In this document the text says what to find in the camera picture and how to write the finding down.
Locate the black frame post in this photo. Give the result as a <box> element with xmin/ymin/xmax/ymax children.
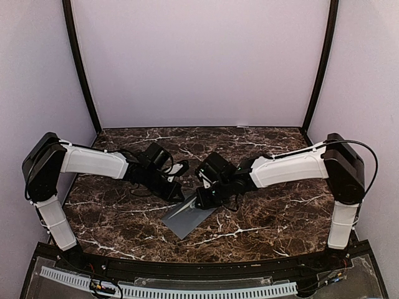
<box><xmin>300</xmin><ymin>0</ymin><xmax>339</xmax><ymax>135</ymax></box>
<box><xmin>62</xmin><ymin>0</ymin><xmax>102</xmax><ymax>135</ymax></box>

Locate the beige ornate letter paper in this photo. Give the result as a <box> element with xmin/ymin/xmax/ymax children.
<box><xmin>169</xmin><ymin>196</ymin><xmax>196</xmax><ymax>219</ymax></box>

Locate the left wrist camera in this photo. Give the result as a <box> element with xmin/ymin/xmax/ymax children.
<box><xmin>162</xmin><ymin>159</ymin><xmax>190</xmax><ymax>182</ymax></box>

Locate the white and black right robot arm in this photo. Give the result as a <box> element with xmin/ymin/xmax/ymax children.
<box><xmin>192</xmin><ymin>133</ymin><xmax>376</xmax><ymax>270</ymax></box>

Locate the right black frame post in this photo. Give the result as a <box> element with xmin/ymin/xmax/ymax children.
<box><xmin>300</xmin><ymin>0</ymin><xmax>339</xmax><ymax>135</ymax></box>

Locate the left black frame post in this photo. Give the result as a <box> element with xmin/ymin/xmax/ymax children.
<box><xmin>62</xmin><ymin>0</ymin><xmax>102</xmax><ymax>135</ymax></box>

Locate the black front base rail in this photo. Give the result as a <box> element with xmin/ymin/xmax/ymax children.
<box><xmin>31</xmin><ymin>235</ymin><xmax>375</xmax><ymax>286</ymax></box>

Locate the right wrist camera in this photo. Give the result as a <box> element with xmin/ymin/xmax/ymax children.
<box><xmin>195</xmin><ymin>152</ymin><xmax>236</xmax><ymax>189</ymax></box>

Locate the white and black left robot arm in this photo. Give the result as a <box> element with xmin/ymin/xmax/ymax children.
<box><xmin>21</xmin><ymin>132</ymin><xmax>190</xmax><ymax>272</ymax></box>

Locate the grey paper envelope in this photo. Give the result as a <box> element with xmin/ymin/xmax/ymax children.
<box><xmin>161</xmin><ymin>192</ymin><xmax>216</xmax><ymax>240</ymax></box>

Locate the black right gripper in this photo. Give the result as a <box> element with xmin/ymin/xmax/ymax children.
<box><xmin>195</xmin><ymin>178</ymin><xmax>233</xmax><ymax>210</ymax></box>

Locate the white slotted cable duct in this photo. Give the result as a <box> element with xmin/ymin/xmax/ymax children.
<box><xmin>39</xmin><ymin>266</ymin><xmax>297</xmax><ymax>298</ymax></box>

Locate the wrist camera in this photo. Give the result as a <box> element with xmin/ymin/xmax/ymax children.
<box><xmin>195</xmin><ymin>152</ymin><xmax>236</xmax><ymax>189</ymax></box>
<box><xmin>162</xmin><ymin>159</ymin><xmax>190</xmax><ymax>182</ymax></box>

